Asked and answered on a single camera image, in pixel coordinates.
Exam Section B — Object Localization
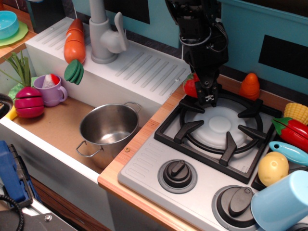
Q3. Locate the yellow toy potato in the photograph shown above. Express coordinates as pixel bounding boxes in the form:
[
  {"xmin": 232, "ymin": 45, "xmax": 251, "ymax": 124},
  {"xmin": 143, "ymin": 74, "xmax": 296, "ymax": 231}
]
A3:
[{"xmin": 258, "ymin": 152, "xmax": 289, "ymax": 187}]

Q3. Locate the black stove grate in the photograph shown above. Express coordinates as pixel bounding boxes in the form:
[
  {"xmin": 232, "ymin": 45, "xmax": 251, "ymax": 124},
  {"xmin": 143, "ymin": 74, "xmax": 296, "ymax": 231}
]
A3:
[{"xmin": 154, "ymin": 90, "xmax": 281, "ymax": 183}]

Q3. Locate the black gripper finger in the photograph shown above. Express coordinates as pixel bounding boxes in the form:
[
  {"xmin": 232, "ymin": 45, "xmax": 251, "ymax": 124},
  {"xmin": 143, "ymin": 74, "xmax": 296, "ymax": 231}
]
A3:
[{"xmin": 195, "ymin": 81, "xmax": 221, "ymax": 107}]

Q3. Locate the stainless steel pot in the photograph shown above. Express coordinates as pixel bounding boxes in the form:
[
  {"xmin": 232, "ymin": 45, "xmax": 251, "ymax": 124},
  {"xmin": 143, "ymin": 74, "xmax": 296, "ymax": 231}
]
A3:
[{"xmin": 76, "ymin": 102, "xmax": 141, "ymax": 169}]

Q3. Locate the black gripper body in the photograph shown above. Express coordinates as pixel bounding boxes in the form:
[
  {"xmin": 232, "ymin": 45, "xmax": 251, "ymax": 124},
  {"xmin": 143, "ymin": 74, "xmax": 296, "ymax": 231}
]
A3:
[{"xmin": 184, "ymin": 31, "xmax": 229, "ymax": 90}]

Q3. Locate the yellow toy piece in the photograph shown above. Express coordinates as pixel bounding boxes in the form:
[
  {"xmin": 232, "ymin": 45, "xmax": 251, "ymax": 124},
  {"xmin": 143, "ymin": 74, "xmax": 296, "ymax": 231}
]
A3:
[{"xmin": 5, "ymin": 106, "xmax": 17, "ymax": 121}]

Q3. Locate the teal toy utensil handle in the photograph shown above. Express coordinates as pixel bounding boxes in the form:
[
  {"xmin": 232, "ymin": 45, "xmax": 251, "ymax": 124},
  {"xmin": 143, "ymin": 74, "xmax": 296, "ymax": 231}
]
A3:
[{"xmin": 269, "ymin": 141, "xmax": 308, "ymax": 167}]

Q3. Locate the black stove knob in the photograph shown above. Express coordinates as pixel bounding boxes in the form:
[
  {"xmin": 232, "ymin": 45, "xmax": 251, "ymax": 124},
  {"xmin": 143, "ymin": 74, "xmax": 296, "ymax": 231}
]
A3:
[
  {"xmin": 157, "ymin": 159, "xmax": 198, "ymax": 194},
  {"xmin": 212, "ymin": 185, "xmax": 259, "ymax": 231}
]

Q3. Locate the blue device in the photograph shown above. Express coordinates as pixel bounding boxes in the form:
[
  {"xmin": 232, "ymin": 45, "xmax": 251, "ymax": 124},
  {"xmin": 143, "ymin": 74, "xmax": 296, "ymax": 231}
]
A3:
[{"xmin": 0, "ymin": 141, "xmax": 34, "ymax": 208}]

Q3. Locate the white toy sink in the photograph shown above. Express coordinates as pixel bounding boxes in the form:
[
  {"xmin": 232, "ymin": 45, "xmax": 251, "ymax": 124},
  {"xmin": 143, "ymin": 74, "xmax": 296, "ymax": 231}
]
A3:
[{"xmin": 0, "ymin": 16, "xmax": 194, "ymax": 231}]

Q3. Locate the left black stove knob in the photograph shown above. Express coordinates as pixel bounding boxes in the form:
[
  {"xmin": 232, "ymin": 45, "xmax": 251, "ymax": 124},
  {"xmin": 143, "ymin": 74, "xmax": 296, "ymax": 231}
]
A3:
[{"xmin": 157, "ymin": 159, "xmax": 198, "ymax": 194}]

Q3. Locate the yellow toy corn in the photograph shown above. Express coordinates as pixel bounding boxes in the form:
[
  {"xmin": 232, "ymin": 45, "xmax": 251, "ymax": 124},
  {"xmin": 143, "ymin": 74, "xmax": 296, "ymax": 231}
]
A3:
[{"xmin": 283, "ymin": 103, "xmax": 308, "ymax": 125}]

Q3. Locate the grey toy faucet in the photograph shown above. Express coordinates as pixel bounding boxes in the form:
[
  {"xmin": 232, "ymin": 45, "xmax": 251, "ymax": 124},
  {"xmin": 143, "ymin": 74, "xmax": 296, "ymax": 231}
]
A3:
[{"xmin": 89, "ymin": 0, "xmax": 129, "ymax": 64}]

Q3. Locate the black hose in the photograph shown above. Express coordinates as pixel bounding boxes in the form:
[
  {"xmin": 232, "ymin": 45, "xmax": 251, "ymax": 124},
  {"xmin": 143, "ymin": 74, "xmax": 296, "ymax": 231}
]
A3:
[{"xmin": 0, "ymin": 92, "xmax": 14, "ymax": 119}]

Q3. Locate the right black stove knob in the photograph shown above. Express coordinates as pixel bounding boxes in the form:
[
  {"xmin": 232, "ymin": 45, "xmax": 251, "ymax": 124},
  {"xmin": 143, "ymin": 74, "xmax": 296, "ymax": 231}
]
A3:
[{"xmin": 212, "ymin": 185, "xmax": 259, "ymax": 231}]

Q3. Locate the green plate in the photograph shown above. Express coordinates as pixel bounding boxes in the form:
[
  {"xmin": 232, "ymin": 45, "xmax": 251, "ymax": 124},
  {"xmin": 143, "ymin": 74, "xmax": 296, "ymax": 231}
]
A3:
[{"xmin": 0, "ymin": 21, "xmax": 28, "ymax": 47}]

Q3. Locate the red toy chili pepper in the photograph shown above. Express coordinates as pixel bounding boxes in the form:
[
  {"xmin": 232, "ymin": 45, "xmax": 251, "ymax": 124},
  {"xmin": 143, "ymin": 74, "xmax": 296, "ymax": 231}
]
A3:
[{"xmin": 272, "ymin": 117, "xmax": 308, "ymax": 153}]

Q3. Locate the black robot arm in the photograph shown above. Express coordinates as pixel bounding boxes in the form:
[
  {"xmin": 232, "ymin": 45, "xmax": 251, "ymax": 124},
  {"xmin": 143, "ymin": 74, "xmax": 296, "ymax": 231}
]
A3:
[{"xmin": 166, "ymin": 0, "xmax": 229, "ymax": 107}]

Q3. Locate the black braided cable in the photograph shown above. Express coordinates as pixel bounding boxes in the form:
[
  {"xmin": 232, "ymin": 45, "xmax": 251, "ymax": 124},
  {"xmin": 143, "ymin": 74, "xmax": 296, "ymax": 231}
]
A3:
[{"xmin": 0, "ymin": 194, "xmax": 25, "ymax": 231}]

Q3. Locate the green toy vegetable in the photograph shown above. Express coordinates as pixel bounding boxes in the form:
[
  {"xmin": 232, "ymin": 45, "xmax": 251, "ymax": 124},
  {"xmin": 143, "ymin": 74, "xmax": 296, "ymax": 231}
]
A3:
[{"xmin": 8, "ymin": 77, "xmax": 38, "ymax": 101}]

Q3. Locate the magenta toy radish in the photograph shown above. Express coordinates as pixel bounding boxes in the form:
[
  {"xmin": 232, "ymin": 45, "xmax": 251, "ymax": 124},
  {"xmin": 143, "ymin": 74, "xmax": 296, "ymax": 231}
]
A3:
[{"xmin": 0, "ymin": 51, "xmax": 45, "ymax": 119}]

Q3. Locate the light blue plastic cup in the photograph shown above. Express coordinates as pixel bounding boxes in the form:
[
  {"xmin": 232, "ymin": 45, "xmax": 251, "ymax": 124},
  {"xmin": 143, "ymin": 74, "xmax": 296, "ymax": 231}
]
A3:
[{"xmin": 251, "ymin": 170, "xmax": 308, "ymax": 231}]

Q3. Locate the purple toy mug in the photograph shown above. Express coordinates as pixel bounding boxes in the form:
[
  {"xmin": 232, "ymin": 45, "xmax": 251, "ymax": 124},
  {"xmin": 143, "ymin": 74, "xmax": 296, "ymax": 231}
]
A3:
[{"xmin": 34, "ymin": 75, "xmax": 68, "ymax": 107}]

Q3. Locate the teal bowl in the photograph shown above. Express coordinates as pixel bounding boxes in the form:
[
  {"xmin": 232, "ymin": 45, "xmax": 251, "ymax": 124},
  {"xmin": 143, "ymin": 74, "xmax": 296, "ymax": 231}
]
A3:
[{"xmin": 0, "ymin": 11, "xmax": 19, "ymax": 39}]

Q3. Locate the red white item in mug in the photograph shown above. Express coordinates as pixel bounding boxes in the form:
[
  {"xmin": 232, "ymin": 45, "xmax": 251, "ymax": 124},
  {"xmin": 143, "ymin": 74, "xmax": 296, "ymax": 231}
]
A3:
[{"xmin": 42, "ymin": 74, "xmax": 60, "ymax": 89}]

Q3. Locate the red toy strawberry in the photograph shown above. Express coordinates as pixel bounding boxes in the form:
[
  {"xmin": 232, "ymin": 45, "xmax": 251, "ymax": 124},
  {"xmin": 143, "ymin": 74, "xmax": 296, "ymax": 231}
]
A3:
[{"xmin": 182, "ymin": 73, "xmax": 200, "ymax": 98}]

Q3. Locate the small orange toy carrot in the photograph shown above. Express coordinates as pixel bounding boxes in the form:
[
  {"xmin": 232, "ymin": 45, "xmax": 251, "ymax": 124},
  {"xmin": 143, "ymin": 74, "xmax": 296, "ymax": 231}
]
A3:
[{"xmin": 239, "ymin": 73, "xmax": 260, "ymax": 101}]

